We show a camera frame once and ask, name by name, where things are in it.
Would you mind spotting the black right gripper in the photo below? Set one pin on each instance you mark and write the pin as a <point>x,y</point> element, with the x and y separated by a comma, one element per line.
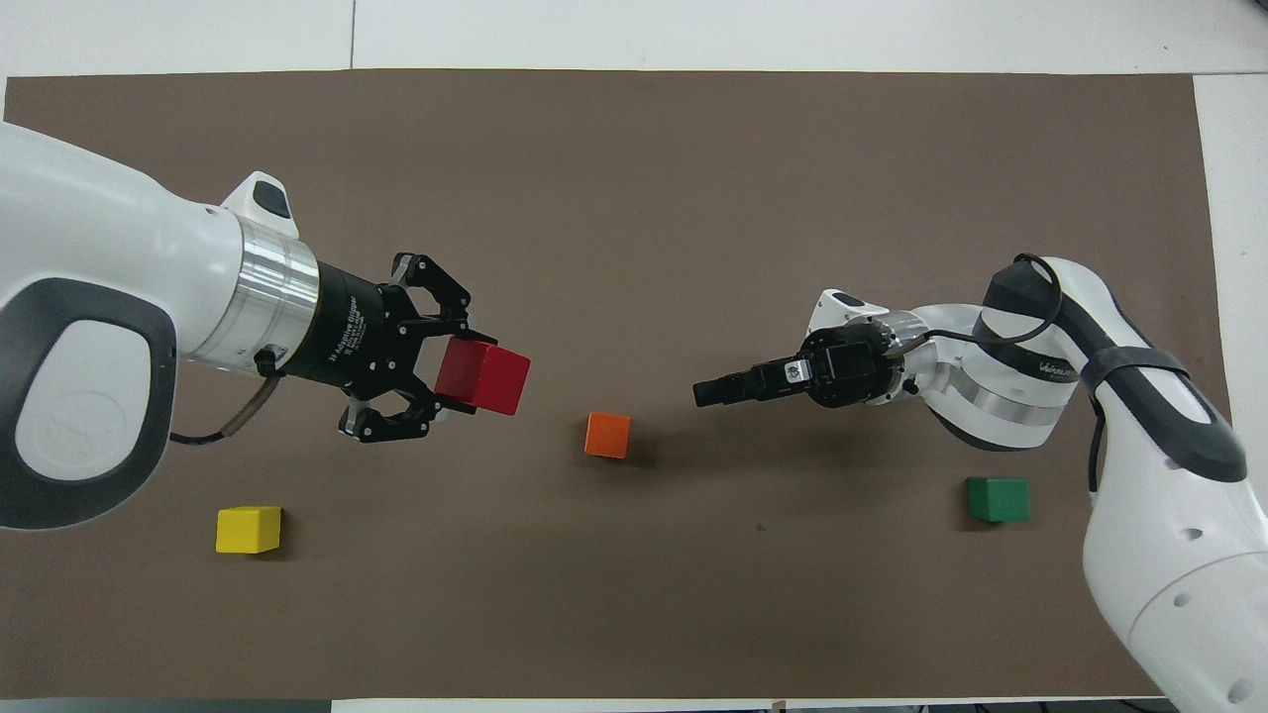
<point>852,366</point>

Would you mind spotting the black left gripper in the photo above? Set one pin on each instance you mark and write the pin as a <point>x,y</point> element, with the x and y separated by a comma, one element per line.
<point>357,332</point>

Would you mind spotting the red cube block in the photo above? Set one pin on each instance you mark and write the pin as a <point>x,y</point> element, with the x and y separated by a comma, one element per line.
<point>487,376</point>

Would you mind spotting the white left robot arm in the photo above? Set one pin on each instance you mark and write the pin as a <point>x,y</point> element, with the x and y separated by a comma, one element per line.
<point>79,218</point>

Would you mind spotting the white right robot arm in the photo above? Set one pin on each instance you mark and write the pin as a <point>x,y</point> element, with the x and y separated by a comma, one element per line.
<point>1169,555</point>

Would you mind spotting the orange cube block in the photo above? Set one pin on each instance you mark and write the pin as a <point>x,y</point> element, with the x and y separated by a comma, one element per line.
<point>607,436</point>

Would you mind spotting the yellow cube block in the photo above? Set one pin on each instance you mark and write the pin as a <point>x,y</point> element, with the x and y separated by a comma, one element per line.
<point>248,530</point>

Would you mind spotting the green cube block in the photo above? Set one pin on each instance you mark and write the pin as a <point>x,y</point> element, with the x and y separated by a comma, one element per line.
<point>999,500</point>

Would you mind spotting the brown table mat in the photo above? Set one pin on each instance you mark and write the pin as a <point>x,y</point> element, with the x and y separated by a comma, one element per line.
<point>634,198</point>

